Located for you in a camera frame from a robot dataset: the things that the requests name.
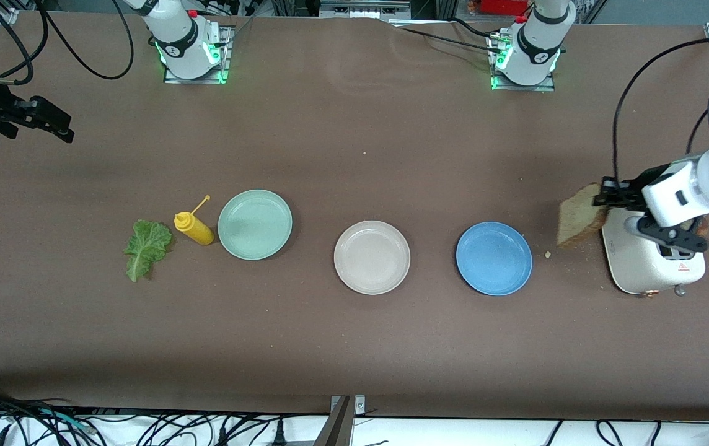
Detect beige plate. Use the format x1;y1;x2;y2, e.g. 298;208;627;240
333;221;411;295

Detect green lettuce leaf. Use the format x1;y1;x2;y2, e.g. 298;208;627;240
123;220;173;282

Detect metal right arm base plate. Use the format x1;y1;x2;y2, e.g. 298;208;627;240
162;25;232;85

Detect black left camera bracket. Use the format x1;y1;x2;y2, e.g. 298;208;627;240
638;214;709;255

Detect blue plate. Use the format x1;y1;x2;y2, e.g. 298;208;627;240
456;222;533;297

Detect cream white toaster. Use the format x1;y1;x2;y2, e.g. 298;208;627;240
601;208;707;298

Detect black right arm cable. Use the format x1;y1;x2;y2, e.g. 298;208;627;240
0;0;135;80

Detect mint green plate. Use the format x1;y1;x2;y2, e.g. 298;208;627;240
218;190;293;261

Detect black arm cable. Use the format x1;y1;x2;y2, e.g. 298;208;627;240
0;0;135;80
612;37;709;186

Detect long black table cable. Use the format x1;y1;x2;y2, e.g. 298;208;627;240
389;25;503;54

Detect teal cable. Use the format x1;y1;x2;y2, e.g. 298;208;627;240
35;408;95;432

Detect short black table cable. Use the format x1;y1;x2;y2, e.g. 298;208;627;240
447;17;495;38

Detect looped black cable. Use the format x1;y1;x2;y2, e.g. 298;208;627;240
596;420;625;446

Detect red box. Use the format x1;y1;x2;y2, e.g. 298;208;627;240
467;0;535;16

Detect thick black cable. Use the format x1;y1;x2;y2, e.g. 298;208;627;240
0;379;104;446

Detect yellow mustard squeeze bottle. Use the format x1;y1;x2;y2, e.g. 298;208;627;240
174;196;214;246

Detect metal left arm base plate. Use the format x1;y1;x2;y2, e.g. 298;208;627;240
490;31;557;92

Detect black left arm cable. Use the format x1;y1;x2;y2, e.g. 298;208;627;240
612;37;709;186

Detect dark metal frame bar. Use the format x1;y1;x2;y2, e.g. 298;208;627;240
312;396;355;446

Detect aluminium frame beam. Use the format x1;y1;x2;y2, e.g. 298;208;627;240
319;0;412;19

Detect light brown bread slice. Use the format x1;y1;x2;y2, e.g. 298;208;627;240
556;183;609;250

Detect metal corner bracket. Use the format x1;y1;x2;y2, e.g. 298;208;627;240
330;395;366;417

